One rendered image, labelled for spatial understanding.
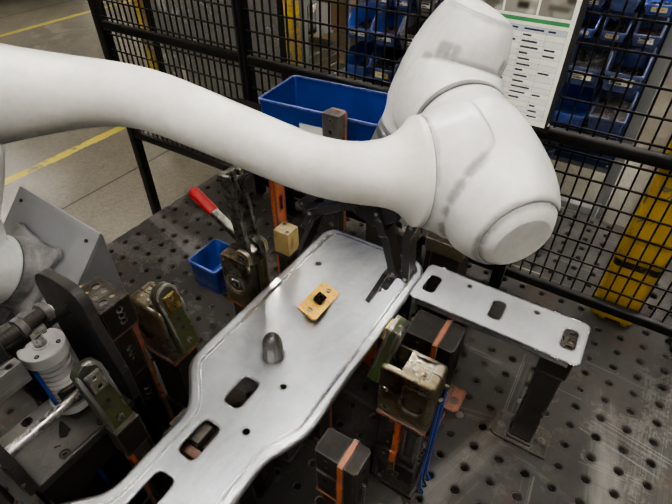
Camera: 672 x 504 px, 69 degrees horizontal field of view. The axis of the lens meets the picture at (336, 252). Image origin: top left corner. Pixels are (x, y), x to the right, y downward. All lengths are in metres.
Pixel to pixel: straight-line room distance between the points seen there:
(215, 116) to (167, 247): 1.06
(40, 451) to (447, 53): 0.73
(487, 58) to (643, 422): 0.90
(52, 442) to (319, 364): 0.39
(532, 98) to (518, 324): 0.48
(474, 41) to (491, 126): 0.11
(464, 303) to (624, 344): 0.57
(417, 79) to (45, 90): 0.36
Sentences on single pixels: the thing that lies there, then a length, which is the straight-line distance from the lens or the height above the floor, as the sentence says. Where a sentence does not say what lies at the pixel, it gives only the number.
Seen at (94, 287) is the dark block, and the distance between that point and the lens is 0.80.
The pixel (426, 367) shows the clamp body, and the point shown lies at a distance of 0.72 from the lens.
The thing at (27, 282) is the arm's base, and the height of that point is 0.90.
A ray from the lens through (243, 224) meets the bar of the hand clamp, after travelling 0.82.
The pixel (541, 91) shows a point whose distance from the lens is 1.10.
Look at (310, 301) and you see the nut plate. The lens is 0.83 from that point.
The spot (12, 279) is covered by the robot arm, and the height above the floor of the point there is 0.92.
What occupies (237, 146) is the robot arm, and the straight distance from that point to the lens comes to 0.46.
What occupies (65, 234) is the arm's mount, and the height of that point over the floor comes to 0.95.
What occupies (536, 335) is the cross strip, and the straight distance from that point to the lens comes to 0.87.
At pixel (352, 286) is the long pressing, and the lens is 0.88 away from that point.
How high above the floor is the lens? 1.62
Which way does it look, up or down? 41 degrees down
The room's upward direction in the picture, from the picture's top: straight up
